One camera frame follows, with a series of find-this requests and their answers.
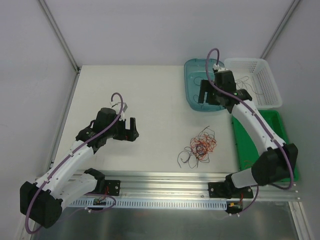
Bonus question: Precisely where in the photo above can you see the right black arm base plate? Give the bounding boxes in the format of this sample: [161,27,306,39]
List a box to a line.
[207,182,254,199]

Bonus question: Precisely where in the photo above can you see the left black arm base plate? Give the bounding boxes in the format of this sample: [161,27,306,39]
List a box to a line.
[94,179,121,196]

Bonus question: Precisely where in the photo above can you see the orange purple black wires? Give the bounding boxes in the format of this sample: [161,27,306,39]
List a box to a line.
[177,125,218,170]

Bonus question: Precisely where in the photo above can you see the right aluminium frame post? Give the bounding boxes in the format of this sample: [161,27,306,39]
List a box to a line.
[260,0,303,60]

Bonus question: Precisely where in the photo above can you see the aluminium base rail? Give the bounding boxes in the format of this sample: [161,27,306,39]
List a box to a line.
[31,171,302,201]

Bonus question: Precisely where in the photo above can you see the aluminium frame post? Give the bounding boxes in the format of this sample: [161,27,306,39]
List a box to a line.
[260,0,303,60]
[37,0,81,73]

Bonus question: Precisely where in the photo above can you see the green plastic tray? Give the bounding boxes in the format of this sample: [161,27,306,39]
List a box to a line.
[231,110,290,171]

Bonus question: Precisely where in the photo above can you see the left aluminium frame post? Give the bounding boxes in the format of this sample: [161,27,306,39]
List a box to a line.
[37,0,81,73]

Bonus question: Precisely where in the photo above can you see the black wire in basket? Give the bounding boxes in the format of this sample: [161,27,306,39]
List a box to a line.
[234,76,265,96]

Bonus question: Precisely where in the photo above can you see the white perforated plastic basket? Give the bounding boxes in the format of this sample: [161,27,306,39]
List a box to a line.
[224,57,283,110]

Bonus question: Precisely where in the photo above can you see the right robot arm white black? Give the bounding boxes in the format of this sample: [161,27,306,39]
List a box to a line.
[198,68,298,199]

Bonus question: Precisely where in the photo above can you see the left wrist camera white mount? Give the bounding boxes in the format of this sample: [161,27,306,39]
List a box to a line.
[110,101,128,121]

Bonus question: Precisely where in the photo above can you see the teal transparent plastic bin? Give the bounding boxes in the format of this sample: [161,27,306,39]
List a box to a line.
[183,58,225,112]

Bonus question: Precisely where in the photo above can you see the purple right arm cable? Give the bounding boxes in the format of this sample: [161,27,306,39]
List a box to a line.
[206,48,295,191]

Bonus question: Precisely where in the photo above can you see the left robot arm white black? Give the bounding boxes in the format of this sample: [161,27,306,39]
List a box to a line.
[19,107,139,234]

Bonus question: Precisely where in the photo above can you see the white slotted cable duct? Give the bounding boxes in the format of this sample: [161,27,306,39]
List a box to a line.
[69,197,227,211]

